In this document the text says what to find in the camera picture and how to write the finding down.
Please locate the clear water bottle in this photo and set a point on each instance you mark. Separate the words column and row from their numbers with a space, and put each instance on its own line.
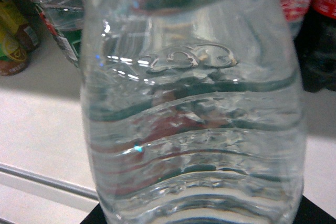
column 192, row 111

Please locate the cola bottle red label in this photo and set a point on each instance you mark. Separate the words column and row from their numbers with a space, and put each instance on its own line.
column 315, row 47

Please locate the yellow lemon tea bottle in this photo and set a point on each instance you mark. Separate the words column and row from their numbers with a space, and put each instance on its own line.
column 18, row 38

